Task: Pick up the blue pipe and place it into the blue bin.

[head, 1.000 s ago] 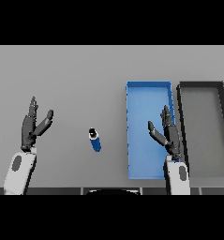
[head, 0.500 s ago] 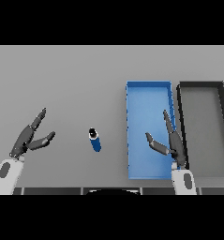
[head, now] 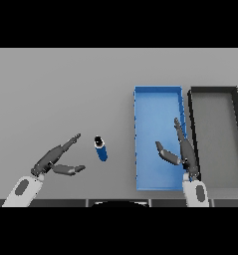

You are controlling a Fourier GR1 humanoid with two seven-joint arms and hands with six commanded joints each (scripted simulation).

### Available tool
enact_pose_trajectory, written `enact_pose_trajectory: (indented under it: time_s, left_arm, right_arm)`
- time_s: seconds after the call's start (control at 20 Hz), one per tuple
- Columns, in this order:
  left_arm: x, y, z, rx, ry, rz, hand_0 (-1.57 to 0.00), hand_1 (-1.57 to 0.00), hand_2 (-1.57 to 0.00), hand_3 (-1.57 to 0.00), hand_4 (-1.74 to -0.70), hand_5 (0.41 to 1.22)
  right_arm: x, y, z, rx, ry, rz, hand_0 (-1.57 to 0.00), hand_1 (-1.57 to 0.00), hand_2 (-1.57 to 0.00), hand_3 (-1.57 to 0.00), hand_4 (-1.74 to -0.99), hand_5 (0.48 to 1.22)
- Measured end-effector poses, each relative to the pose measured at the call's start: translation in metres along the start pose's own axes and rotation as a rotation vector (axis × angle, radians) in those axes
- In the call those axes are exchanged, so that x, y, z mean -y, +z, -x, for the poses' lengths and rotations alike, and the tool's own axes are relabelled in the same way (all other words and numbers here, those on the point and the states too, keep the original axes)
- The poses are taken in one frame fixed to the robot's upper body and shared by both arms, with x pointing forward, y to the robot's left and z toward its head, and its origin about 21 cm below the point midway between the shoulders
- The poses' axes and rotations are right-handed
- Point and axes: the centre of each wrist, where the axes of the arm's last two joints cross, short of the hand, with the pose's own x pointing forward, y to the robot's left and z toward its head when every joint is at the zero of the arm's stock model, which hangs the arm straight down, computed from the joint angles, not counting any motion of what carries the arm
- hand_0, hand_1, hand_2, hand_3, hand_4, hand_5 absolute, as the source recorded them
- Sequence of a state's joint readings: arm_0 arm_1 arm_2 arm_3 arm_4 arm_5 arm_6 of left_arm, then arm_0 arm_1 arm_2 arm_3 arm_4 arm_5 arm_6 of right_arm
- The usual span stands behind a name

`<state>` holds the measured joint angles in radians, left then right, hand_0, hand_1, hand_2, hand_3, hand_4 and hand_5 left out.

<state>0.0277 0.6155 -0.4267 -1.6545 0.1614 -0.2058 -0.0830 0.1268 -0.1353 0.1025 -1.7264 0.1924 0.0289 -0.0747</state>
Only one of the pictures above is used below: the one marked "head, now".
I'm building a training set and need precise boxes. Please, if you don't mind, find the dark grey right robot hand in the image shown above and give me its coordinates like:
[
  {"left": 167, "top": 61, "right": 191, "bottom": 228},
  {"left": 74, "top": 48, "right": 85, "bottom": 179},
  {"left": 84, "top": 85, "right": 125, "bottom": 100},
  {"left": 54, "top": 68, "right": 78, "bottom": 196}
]
[{"left": 154, "top": 117, "right": 201, "bottom": 181}]

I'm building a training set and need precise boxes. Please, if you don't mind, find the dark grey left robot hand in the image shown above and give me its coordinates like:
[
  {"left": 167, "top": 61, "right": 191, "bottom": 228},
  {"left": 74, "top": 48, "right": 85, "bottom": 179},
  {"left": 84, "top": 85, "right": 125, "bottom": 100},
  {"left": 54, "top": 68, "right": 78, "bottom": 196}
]
[{"left": 30, "top": 132, "right": 87, "bottom": 178}]

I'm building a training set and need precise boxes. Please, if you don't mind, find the blue bin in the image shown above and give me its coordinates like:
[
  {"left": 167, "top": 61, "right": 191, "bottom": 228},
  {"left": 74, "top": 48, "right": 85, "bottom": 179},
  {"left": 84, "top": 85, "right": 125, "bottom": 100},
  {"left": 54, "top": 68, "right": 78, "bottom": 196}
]
[{"left": 133, "top": 85, "right": 193, "bottom": 192}]

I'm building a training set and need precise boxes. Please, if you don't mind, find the dark grey bin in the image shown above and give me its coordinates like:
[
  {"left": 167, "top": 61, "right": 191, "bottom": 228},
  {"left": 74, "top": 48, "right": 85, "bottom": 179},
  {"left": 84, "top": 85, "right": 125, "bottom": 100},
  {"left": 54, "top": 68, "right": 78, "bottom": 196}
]
[{"left": 187, "top": 86, "right": 238, "bottom": 191}]

